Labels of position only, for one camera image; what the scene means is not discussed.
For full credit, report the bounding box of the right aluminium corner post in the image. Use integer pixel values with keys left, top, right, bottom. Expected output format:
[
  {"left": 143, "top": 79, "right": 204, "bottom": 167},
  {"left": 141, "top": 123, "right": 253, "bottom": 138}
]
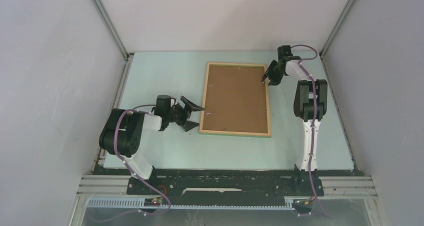
[{"left": 319, "top": 0, "right": 358, "bottom": 59}]

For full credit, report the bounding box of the aluminium corner post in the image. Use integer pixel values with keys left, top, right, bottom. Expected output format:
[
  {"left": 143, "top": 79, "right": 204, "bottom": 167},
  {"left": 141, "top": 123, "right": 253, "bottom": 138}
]
[
  {"left": 91, "top": 0, "right": 130, "bottom": 61},
  {"left": 319, "top": 0, "right": 358, "bottom": 59}
]

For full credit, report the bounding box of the left aluminium corner post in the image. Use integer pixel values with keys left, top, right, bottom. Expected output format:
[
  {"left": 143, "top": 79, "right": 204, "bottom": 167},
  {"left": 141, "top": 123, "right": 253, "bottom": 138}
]
[{"left": 91, "top": 0, "right": 130, "bottom": 61}]

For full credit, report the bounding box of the white cable duct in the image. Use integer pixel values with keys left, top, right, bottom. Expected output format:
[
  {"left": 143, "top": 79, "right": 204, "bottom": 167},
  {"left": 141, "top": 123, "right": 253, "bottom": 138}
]
[{"left": 86, "top": 197, "right": 301, "bottom": 211}]

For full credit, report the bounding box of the wooden picture frame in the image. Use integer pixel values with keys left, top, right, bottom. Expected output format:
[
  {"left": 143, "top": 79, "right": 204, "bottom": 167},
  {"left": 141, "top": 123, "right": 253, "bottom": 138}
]
[{"left": 198, "top": 61, "right": 273, "bottom": 139}]

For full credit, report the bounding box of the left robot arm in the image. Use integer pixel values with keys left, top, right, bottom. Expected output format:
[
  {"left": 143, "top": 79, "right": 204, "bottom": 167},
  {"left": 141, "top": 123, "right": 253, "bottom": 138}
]
[{"left": 99, "top": 95, "right": 205, "bottom": 194}]

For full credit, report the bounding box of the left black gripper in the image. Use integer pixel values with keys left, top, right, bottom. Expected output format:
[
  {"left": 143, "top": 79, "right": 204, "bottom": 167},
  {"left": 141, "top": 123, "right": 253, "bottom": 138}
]
[{"left": 166, "top": 96, "right": 204, "bottom": 132}]

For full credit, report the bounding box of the brown backing board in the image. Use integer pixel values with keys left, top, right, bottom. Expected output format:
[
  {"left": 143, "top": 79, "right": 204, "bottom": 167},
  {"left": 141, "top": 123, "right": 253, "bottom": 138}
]
[{"left": 202, "top": 64, "right": 269, "bottom": 134}]

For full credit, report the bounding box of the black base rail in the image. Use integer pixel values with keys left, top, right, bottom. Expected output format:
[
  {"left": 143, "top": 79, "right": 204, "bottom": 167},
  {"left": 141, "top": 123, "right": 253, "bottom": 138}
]
[{"left": 147, "top": 169, "right": 324, "bottom": 206}]

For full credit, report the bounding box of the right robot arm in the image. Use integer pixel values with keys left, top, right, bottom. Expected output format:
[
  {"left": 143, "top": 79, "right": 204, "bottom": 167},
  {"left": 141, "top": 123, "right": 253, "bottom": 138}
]
[{"left": 261, "top": 44, "right": 328, "bottom": 195}]

